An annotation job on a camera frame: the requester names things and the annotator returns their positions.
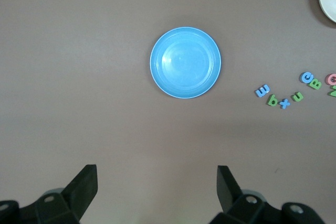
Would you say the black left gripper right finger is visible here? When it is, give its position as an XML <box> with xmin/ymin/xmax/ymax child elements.
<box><xmin>209</xmin><ymin>165</ymin><xmax>283</xmax><ymax>224</ymax></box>

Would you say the blue foam letter e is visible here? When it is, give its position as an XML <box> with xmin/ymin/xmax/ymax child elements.
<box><xmin>300</xmin><ymin>71</ymin><xmax>313</xmax><ymax>84</ymax></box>

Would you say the blue foam letter m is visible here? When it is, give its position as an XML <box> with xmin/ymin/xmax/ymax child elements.
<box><xmin>254</xmin><ymin>84</ymin><xmax>270</xmax><ymax>98</ymax></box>

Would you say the blue round plate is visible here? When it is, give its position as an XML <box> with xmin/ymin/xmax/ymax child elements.
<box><xmin>149</xmin><ymin>26</ymin><xmax>223</xmax><ymax>100</ymax></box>

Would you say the blue foam letter x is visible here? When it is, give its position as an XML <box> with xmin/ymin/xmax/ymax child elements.
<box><xmin>278</xmin><ymin>98</ymin><xmax>291</xmax><ymax>110</ymax></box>

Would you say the green foam letter b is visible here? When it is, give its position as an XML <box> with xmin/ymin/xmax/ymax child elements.
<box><xmin>266</xmin><ymin>93</ymin><xmax>279</xmax><ymax>107</ymax></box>
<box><xmin>308</xmin><ymin>77</ymin><xmax>322</xmax><ymax>91</ymax></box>

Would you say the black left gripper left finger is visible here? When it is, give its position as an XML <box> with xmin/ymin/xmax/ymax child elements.
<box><xmin>35</xmin><ymin>164</ymin><xmax>99</xmax><ymax>224</ymax></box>

